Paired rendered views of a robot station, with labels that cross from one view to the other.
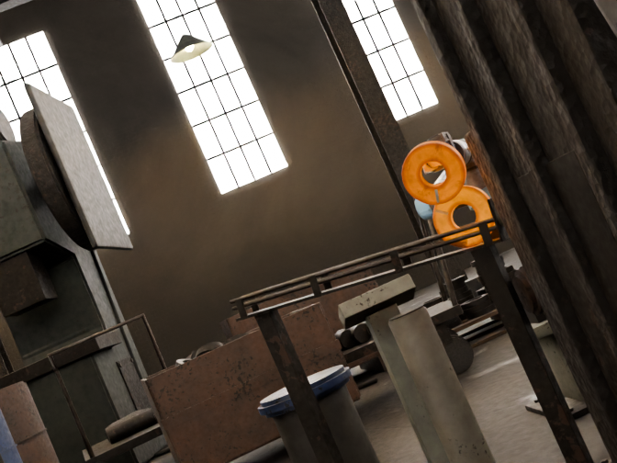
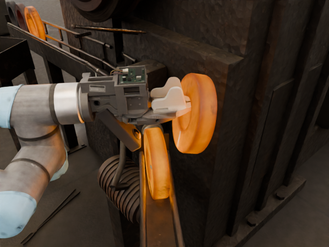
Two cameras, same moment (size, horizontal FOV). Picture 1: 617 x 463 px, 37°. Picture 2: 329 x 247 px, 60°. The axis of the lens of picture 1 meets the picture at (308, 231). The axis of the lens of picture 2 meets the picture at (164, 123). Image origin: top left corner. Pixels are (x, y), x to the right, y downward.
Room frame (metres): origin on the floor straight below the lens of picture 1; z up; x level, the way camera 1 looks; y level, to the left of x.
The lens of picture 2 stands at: (2.51, 0.03, 1.14)
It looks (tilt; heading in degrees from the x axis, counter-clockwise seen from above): 36 degrees down; 238
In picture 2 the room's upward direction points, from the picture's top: straight up
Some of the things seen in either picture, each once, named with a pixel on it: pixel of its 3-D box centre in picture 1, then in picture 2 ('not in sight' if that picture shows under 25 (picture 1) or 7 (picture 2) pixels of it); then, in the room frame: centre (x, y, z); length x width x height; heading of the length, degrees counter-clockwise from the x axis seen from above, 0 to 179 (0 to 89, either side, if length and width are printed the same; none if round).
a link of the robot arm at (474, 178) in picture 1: (471, 189); (41, 155); (2.49, -0.45, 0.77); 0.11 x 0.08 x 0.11; 56
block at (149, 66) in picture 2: not in sight; (148, 101); (2.15, -0.64, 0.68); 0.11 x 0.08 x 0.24; 8
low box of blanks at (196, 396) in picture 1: (248, 395); not in sight; (4.70, 0.62, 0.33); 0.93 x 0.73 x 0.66; 105
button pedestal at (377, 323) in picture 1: (411, 381); not in sight; (2.83, -0.10, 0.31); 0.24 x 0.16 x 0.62; 98
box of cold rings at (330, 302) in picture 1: (309, 339); not in sight; (6.41, 0.30, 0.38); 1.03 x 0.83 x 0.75; 101
